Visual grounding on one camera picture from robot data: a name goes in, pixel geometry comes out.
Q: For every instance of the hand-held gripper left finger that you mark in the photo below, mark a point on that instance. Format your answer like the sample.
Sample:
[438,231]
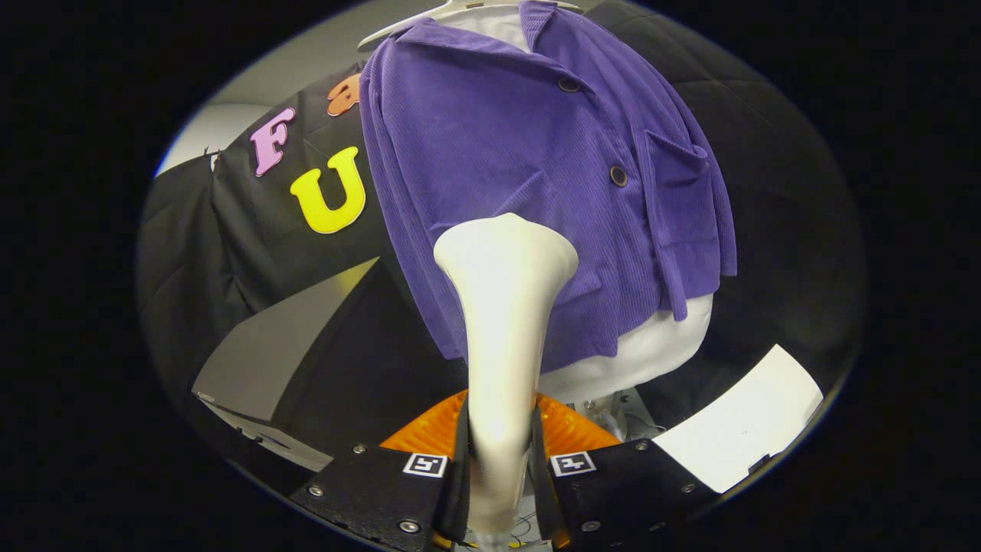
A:
[462,491]

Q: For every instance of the silver mannequin stand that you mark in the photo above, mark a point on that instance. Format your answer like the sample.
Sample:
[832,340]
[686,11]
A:
[613,418]

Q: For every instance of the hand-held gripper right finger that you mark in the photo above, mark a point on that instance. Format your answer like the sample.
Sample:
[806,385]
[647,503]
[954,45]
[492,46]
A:
[541,498]

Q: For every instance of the black quilted side curtain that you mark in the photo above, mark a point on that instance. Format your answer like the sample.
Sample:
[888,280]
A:
[782,192]
[176,268]

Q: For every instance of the white garment steamer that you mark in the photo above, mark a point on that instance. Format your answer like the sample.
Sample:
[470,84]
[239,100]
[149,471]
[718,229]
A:
[502,322]

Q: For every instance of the white paper sheet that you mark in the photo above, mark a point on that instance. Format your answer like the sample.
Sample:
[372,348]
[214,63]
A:
[743,422]

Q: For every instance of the white clothes hanger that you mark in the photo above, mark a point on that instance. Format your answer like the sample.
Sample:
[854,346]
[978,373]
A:
[406,26]

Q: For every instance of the white mannequin torso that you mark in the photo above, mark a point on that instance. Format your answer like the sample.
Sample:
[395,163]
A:
[651,345]

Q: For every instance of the grey drawer cabinet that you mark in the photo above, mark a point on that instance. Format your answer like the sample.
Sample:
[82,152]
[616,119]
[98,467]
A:
[268,345]

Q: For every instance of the black backdrop cloth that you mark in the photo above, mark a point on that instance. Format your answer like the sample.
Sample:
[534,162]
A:
[245,230]

